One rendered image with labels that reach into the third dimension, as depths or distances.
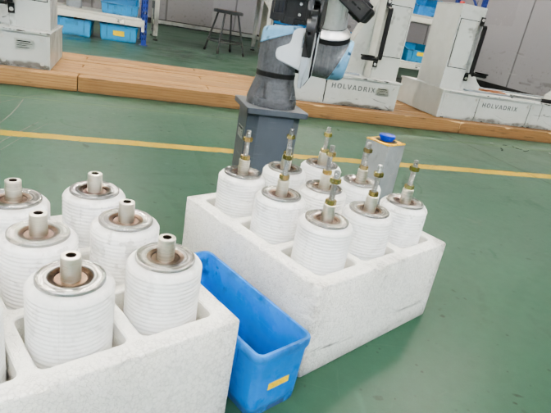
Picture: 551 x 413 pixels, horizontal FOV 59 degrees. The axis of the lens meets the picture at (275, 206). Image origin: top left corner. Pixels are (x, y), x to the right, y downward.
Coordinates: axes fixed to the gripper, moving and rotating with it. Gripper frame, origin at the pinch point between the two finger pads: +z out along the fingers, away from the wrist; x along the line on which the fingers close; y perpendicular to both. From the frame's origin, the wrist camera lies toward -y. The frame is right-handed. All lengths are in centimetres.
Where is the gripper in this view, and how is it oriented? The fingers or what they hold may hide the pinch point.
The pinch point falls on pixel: (306, 79)
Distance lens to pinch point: 85.4
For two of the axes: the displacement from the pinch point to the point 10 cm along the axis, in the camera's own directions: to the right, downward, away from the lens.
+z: -1.6, 9.1, 3.7
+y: -9.7, -2.2, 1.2
